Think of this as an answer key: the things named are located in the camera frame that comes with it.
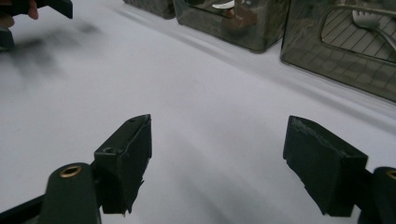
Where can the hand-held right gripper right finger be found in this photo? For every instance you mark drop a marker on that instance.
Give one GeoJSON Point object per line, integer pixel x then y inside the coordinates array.
{"type": "Point", "coordinates": [327, 168]}

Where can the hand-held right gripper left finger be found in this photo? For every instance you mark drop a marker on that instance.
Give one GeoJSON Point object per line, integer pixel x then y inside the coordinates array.
{"type": "Point", "coordinates": [124, 165]}

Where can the smoky transparent plastic bin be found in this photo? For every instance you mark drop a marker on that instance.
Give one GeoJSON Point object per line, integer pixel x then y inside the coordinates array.
{"type": "Point", "coordinates": [193, 21]}
{"type": "Point", "coordinates": [149, 7]}
{"type": "Point", "coordinates": [305, 46]}

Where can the metal fork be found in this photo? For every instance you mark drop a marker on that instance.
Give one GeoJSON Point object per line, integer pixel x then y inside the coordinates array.
{"type": "Point", "coordinates": [365, 20]}

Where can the brown wooden spoon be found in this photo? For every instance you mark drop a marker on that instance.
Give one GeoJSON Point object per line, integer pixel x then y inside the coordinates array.
{"type": "Point", "coordinates": [241, 21]}

